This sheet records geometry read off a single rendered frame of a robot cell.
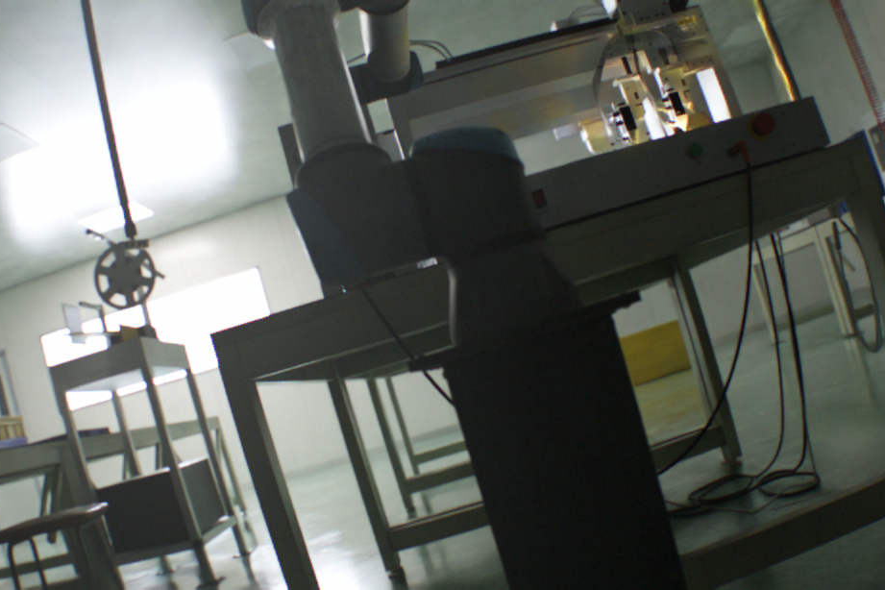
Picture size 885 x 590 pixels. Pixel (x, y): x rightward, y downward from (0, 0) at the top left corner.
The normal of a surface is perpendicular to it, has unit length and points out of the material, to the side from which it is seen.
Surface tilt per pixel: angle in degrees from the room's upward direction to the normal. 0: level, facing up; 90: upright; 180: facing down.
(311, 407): 90
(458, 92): 90
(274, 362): 90
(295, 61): 70
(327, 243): 111
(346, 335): 90
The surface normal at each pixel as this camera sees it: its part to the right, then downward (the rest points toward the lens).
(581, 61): -0.03, -0.11
